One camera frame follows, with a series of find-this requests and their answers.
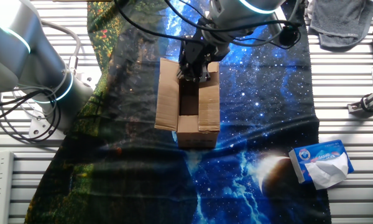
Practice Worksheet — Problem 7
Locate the black looped cable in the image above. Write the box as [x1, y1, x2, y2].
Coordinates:
[0, 90, 62, 144]

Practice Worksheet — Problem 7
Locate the brown cardboard box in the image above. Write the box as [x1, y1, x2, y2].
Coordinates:
[154, 57, 221, 149]

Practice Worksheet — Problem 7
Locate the thick grey cable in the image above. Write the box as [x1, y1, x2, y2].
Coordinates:
[42, 20, 81, 74]

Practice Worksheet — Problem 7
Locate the blue galaxy print cloth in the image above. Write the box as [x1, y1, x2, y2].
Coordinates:
[160, 0, 332, 224]

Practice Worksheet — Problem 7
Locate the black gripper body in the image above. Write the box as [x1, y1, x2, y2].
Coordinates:
[177, 34, 231, 73]

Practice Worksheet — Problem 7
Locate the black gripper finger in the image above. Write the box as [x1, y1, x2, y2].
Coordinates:
[176, 67, 192, 82]
[191, 63, 212, 83]

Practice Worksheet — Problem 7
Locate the white power strip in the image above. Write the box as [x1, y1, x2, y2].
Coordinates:
[0, 151, 15, 224]

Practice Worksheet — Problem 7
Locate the blue tissue pack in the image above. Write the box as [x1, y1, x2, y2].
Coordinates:
[288, 139, 354, 190]

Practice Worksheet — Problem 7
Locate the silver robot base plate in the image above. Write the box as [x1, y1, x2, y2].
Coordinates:
[29, 73, 94, 141]

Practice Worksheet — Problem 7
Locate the dark forest print cloth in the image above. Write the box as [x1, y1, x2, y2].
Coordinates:
[24, 0, 200, 224]

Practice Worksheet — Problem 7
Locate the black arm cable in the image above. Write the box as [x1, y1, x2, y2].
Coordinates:
[113, 0, 203, 44]
[163, 0, 302, 34]

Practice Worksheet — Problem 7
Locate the grey towel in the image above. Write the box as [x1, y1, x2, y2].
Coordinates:
[309, 0, 373, 53]

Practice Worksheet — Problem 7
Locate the metal camera mount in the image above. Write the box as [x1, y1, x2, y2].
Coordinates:
[347, 91, 373, 114]

